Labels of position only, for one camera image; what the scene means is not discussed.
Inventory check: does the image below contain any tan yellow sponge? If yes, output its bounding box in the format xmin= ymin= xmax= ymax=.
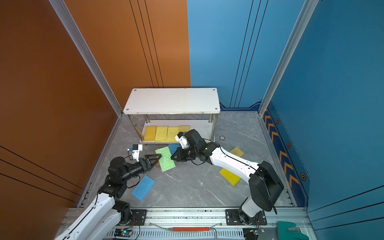
xmin=230 ymin=147 xmax=245 ymax=158

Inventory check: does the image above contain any green sponge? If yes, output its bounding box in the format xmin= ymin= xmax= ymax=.
xmin=155 ymin=147 xmax=176 ymax=172

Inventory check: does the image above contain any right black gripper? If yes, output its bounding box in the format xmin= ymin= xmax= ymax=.
xmin=169 ymin=146 xmax=199 ymax=163

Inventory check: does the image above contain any white two-tier shelf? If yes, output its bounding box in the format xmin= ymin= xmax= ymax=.
xmin=124 ymin=88 xmax=221 ymax=144

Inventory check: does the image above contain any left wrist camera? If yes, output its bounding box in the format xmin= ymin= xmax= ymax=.
xmin=127 ymin=144 xmax=143 ymax=162

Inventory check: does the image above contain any aluminium frame post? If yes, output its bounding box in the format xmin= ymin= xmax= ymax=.
xmin=258 ymin=0 xmax=319 ymax=117
xmin=49 ymin=0 xmax=123 ymax=117

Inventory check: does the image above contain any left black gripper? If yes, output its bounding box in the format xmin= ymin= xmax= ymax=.
xmin=120 ymin=154 xmax=161 ymax=185

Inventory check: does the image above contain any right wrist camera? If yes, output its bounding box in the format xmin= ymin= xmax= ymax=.
xmin=175 ymin=132 xmax=190 ymax=149

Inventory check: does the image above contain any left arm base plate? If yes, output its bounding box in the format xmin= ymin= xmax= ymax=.
xmin=119 ymin=209 xmax=147 ymax=227

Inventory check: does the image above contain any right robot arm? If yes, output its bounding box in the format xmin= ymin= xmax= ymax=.
xmin=171 ymin=129 xmax=284 ymax=225

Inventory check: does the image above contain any left circuit board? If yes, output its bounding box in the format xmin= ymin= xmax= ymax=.
xmin=114 ymin=229 xmax=133 ymax=238

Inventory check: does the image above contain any dark yellow sponge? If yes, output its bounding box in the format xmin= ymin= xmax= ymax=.
xmin=179 ymin=126 xmax=190 ymax=133

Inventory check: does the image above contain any light yellow sponge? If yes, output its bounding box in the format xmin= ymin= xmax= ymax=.
xmin=166 ymin=127 xmax=180 ymax=143
xmin=155 ymin=126 xmax=169 ymax=142

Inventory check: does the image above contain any right aluminium frame post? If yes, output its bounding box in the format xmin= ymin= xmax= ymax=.
xmin=258 ymin=0 xmax=319 ymax=117

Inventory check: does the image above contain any red handled tool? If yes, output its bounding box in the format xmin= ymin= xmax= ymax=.
xmin=170 ymin=227 xmax=211 ymax=232

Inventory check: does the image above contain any right circuit board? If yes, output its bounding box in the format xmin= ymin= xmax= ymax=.
xmin=250 ymin=227 xmax=265 ymax=239

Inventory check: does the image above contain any circuit board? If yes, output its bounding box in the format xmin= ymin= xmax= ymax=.
xmin=250 ymin=227 xmax=265 ymax=239
xmin=114 ymin=229 xmax=133 ymax=238

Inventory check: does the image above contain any left aluminium frame post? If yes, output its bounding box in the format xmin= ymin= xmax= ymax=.
xmin=49 ymin=0 xmax=123 ymax=117

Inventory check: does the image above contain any thick yellow sponge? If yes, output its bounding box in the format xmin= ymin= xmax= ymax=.
xmin=144 ymin=126 xmax=157 ymax=142

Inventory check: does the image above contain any small blue sponge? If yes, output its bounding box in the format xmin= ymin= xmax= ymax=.
xmin=168 ymin=144 xmax=180 ymax=155

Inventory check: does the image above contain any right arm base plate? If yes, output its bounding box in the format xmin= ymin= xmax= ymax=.
xmin=225 ymin=209 xmax=268 ymax=226

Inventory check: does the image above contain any green glove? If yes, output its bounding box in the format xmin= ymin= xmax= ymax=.
xmin=277 ymin=221 xmax=310 ymax=240

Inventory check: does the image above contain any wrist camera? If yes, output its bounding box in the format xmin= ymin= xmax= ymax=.
xmin=127 ymin=144 xmax=143 ymax=162
xmin=175 ymin=132 xmax=190 ymax=149

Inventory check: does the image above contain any large blue sponge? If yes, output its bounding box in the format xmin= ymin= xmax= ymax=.
xmin=131 ymin=176 xmax=156 ymax=201

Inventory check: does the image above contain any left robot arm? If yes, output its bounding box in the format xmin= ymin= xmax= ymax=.
xmin=56 ymin=154 xmax=162 ymax=240

